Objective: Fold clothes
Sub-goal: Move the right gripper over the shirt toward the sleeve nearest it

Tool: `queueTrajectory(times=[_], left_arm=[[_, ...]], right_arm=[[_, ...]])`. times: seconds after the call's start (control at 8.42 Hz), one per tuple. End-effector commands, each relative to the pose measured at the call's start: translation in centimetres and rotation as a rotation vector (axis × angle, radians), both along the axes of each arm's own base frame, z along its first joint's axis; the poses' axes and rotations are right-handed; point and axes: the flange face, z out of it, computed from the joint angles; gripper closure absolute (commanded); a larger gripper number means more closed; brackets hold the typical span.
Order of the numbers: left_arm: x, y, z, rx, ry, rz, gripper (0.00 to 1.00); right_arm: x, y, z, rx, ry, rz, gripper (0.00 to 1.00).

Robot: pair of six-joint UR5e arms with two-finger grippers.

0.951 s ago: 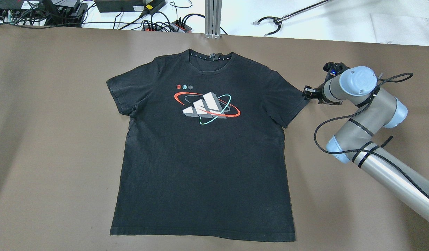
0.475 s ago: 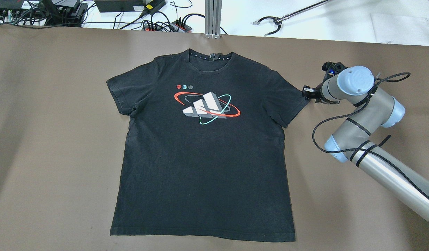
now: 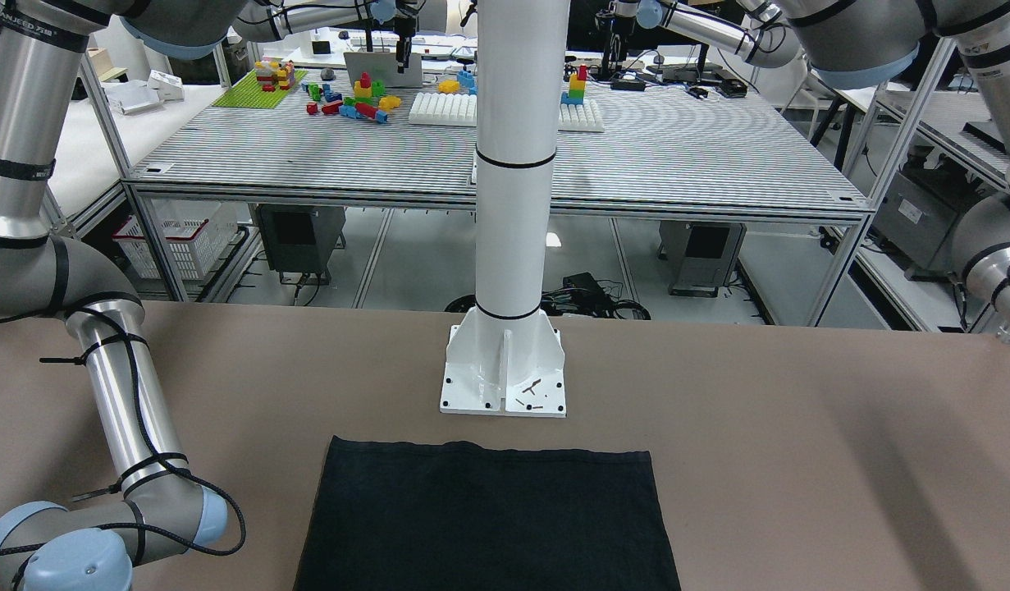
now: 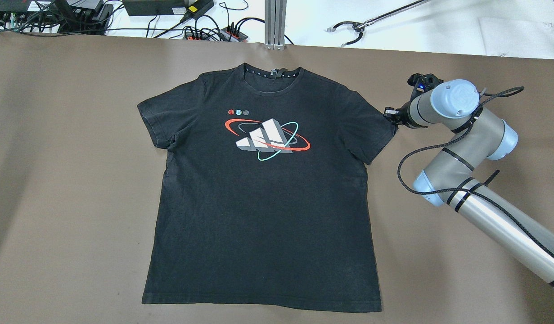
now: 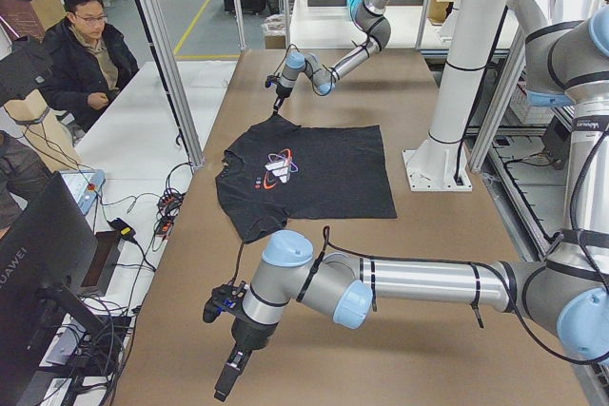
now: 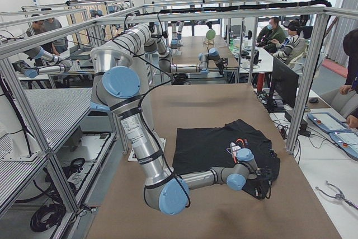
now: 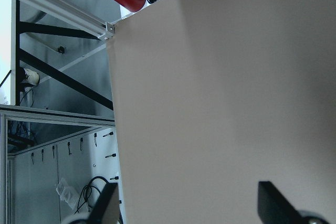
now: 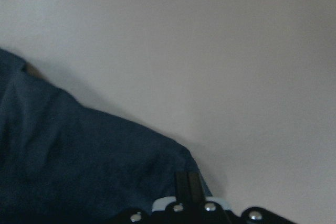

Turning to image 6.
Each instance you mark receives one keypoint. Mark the aluminium frame workbench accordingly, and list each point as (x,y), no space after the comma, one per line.
(59,113)

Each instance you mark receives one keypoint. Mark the teach pendant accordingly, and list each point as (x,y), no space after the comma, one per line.
(327,122)

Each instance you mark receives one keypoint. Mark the person with vr headset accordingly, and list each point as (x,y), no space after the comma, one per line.
(293,46)

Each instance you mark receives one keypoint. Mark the black t-shirt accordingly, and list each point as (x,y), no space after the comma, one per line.
(200,149)

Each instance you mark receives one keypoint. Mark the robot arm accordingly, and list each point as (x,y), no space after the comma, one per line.
(117,88)
(165,59)

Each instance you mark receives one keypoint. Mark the aluminium frame post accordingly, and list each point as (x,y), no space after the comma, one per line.
(310,66)

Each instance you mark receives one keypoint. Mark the black monitor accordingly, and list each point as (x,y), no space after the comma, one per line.
(284,84)

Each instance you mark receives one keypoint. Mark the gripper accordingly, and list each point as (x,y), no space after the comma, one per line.
(262,177)

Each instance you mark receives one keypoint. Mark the metal grabber tool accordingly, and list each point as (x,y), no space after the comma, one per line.
(339,195)

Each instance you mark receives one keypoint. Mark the person with blue mask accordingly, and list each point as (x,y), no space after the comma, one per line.
(269,33)

